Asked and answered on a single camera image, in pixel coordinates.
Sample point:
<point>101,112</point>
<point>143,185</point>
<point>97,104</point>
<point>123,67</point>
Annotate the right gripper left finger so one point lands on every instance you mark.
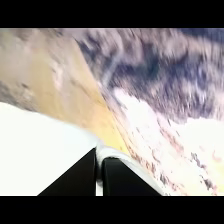
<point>78,180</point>

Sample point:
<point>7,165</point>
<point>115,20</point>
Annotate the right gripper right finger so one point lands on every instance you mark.
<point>125,180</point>

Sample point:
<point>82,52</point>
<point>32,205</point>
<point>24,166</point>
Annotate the white garment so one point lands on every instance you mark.
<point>40,153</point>

